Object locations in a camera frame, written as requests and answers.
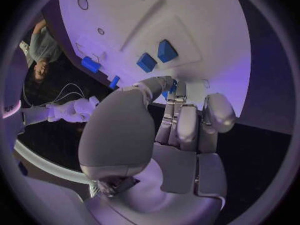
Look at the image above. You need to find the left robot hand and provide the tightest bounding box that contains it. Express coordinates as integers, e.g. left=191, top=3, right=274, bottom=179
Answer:
left=77, top=75, right=237, bottom=225

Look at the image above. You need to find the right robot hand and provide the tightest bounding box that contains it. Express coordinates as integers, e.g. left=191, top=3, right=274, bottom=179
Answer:
left=45, top=95, right=101, bottom=123

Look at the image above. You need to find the white task board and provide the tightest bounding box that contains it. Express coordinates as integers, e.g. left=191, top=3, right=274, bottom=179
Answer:
left=41, top=0, right=252, bottom=119

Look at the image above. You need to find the blue cylinder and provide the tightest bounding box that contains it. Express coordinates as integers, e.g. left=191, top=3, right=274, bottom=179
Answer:
left=80, top=56, right=103, bottom=74

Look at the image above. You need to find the small blue peg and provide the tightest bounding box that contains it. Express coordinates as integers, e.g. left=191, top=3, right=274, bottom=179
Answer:
left=108, top=75, right=122, bottom=90

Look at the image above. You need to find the person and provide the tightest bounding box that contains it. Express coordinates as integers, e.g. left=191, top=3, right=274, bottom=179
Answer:
left=28, top=19, right=63, bottom=84

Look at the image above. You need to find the small blue block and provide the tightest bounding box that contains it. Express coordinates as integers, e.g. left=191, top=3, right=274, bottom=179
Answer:
left=135, top=52, right=159, bottom=74

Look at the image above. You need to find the large blue block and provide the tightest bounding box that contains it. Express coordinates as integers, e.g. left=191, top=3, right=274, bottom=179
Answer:
left=156, top=39, right=179, bottom=64

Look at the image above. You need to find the white cable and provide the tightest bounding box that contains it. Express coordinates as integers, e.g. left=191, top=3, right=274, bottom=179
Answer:
left=58, top=87, right=84, bottom=102
left=53, top=82, right=87, bottom=104

